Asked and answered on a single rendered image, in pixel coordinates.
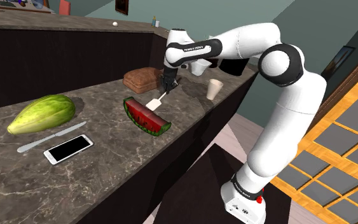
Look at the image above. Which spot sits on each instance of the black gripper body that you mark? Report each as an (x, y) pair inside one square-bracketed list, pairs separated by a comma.
[(168, 76)]

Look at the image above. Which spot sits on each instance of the white spatula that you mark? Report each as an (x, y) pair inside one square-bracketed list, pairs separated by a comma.
[(154, 104)]

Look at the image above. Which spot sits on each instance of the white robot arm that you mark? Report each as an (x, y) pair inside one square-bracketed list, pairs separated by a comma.
[(293, 102)]

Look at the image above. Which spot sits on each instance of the brown bread loaf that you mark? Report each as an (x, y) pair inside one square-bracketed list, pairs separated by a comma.
[(141, 80)]

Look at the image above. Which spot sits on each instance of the white paper cup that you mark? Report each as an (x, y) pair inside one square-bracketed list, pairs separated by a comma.
[(213, 90)]

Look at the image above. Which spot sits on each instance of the red watermelon slice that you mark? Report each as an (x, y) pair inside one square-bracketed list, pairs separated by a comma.
[(144, 117)]

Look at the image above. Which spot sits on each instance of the blue bottle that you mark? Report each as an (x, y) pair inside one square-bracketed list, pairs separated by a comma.
[(153, 21)]

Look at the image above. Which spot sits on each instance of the white smartphone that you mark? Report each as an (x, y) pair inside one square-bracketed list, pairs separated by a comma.
[(68, 149)]

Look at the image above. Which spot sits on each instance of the green papaya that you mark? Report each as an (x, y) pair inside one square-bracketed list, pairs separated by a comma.
[(44, 113)]

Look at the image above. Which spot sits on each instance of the silver table knife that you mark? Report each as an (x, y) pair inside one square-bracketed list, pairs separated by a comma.
[(50, 137)]

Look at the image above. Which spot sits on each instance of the dark framed wall picture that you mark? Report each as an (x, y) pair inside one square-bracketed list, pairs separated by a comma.
[(121, 6)]

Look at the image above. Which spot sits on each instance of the blue framed wall picture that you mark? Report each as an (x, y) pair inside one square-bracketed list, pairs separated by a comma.
[(338, 62)]

